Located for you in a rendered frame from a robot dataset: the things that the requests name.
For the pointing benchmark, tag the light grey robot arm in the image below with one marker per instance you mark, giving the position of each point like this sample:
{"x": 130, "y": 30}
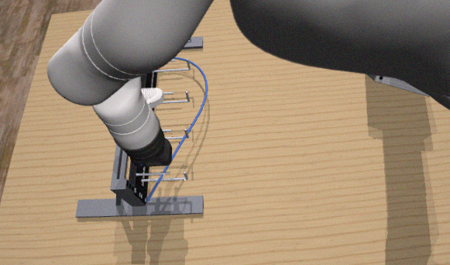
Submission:
{"x": 125, "y": 39}

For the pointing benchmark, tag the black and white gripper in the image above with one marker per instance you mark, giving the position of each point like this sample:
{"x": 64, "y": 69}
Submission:
{"x": 147, "y": 142}

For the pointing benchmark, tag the black metal rack frame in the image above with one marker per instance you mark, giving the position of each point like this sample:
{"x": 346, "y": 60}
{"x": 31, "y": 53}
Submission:
{"x": 133, "y": 201}

